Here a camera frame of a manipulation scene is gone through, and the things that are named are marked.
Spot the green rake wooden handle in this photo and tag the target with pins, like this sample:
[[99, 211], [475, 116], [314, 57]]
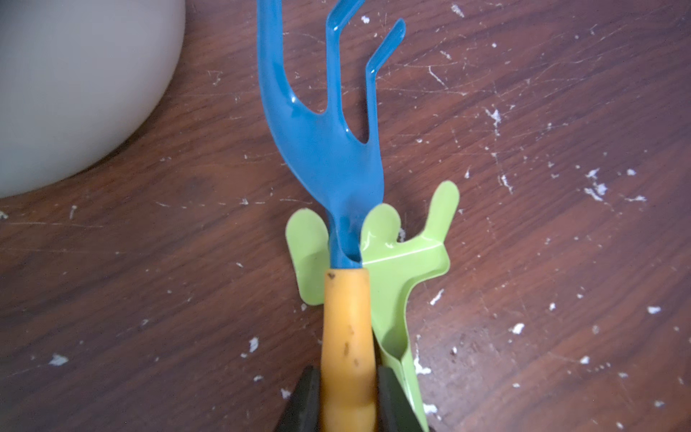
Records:
[[395, 268]]

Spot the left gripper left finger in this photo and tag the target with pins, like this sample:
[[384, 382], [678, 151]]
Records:
[[302, 412]]

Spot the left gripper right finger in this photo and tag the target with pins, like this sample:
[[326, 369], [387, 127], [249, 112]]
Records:
[[395, 414]]

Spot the cream plastic bucket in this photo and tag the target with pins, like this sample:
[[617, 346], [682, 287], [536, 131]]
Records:
[[77, 79]]

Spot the blue rake yellow handle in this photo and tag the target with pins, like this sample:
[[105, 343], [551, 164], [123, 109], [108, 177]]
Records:
[[344, 175]]

